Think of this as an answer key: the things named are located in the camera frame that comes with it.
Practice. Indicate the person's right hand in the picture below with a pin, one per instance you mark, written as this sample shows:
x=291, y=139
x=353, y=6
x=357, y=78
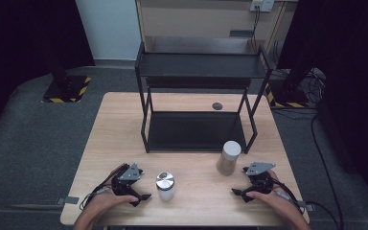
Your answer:
x=268, y=199

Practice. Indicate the beige wooden cabinet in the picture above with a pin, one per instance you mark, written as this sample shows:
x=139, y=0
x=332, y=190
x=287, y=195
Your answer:
x=191, y=22

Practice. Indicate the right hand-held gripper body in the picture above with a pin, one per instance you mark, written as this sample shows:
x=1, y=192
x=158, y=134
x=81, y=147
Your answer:
x=259, y=177

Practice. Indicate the grey tape piece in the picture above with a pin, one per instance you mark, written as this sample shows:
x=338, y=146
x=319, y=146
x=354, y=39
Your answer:
x=308, y=206
x=68, y=200

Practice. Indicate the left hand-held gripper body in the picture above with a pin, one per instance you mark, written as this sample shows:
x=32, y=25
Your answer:
x=128, y=179

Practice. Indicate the black curtain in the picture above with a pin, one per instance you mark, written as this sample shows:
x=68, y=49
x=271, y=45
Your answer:
x=354, y=80
x=19, y=48

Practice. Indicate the white wall socket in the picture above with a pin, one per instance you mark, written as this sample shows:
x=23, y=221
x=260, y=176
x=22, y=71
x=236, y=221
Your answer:
x=262, y=4

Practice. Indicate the stand base with striped tape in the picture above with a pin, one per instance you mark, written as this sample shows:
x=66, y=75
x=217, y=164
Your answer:
x=287, y=96
x=67, y=91

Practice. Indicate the person's left hand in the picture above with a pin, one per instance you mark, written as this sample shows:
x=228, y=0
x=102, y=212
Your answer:
x=107, y=202

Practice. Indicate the short white jar silver lid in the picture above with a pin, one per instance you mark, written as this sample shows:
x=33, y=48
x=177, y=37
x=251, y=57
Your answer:
x=165, y=188

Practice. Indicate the black two-tier metal rack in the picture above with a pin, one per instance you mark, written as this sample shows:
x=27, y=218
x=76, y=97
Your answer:
x=201, y=65

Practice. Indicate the tall jar with white lid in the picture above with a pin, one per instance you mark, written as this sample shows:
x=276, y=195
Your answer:
x=228, y=161

